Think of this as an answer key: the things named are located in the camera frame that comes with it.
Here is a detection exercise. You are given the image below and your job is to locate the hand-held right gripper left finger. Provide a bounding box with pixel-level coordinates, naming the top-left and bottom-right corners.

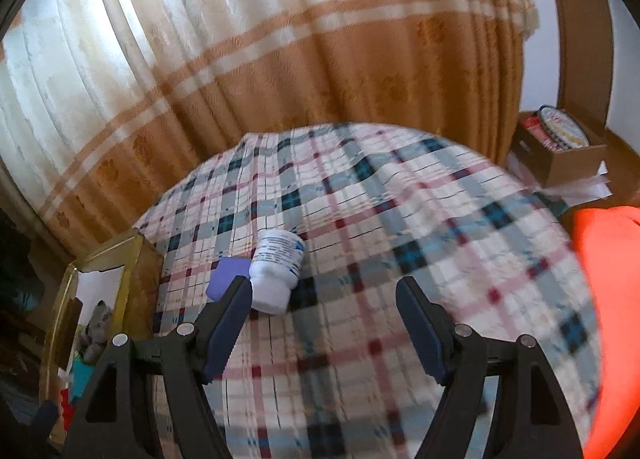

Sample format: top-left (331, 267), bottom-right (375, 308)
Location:
top-left (62, 276), bottom-right (254, 459)

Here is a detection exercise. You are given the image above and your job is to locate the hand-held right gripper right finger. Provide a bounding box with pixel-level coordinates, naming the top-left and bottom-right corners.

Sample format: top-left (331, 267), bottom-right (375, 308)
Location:
top-left (395, 276), bottom-right (586, 459)

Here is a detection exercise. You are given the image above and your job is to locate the small purple box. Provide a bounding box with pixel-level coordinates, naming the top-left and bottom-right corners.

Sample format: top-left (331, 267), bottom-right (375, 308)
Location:
top-left (205, 256), bottom-right (251, 304)

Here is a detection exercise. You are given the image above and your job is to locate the white pill bottle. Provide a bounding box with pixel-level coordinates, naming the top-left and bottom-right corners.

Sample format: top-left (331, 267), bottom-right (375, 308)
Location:
top-left (248, 230), bottom-right (306, 315)

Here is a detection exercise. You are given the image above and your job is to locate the gold cardboard storage box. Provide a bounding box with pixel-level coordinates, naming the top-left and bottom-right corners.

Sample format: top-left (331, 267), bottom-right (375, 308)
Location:
top-left (39, 229), bottom-right (166, 420)

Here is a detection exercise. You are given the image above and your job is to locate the plaid blanket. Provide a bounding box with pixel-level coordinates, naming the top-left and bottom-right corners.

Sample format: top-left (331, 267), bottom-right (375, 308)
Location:
top-left (135, 122), bottom-right (606, 459)

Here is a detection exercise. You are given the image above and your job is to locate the orange cloth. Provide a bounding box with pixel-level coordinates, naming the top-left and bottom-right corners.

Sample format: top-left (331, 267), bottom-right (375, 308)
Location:
top-left (570, 206), bottom-right (640, 459)

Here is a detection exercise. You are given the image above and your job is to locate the brown cardboard box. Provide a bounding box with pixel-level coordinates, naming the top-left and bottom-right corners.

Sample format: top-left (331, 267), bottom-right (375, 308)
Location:
top-left (507, 109), bottom-right (608, 190)

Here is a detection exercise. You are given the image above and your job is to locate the red box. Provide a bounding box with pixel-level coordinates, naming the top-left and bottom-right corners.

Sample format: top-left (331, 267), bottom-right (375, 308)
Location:
top-left (520, 116), bottom-right (561, 152)

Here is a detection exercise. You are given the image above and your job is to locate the round printed tin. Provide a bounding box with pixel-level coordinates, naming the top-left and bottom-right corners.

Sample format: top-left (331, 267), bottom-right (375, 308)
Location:
top-left (535, 105), bottom-right (592, 152)

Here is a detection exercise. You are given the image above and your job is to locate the cream and tan curtain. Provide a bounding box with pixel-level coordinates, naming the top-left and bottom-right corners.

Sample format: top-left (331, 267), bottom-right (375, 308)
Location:
top-left (0, 0), bottom-right (541, 260)

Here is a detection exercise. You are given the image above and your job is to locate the brown wooden cabinet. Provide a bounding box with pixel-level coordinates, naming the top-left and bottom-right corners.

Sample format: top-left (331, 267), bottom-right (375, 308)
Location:
top-left (537, 0), bottom-right (616, 130)

